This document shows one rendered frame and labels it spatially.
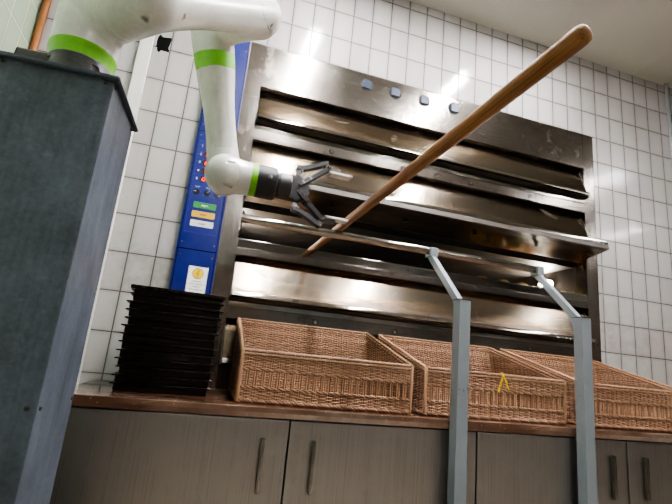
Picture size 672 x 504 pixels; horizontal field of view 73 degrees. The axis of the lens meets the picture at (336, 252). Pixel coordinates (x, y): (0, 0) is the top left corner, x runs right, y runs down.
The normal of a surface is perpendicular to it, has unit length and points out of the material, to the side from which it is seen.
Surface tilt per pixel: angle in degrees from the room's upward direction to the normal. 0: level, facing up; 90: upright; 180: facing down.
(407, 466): 90
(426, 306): 70
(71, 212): 90
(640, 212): 90
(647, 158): 90
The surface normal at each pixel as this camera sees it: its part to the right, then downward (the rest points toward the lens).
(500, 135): 0.29, -0.20
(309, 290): 0.31, -0.52
